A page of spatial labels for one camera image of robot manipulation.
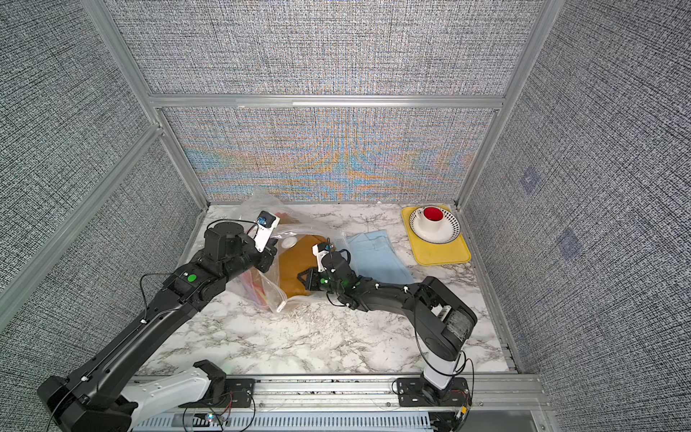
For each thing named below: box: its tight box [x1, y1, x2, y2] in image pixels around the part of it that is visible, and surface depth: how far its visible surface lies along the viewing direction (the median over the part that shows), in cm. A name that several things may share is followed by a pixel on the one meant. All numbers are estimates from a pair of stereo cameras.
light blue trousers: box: [347, 229, 415, 285], surface depth 103 cm
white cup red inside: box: [408, 205, 455, 244], surface depth 111 cm
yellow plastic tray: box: [401, 205, 472, 266], surface depth 106 cm
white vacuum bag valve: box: [280, 236, 298, 250], surface depth 87 cm
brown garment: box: [278, 234, 328, 297], surface depth 85 cm
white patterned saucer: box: [408, 205, 461, 244], surface depth 111 cm
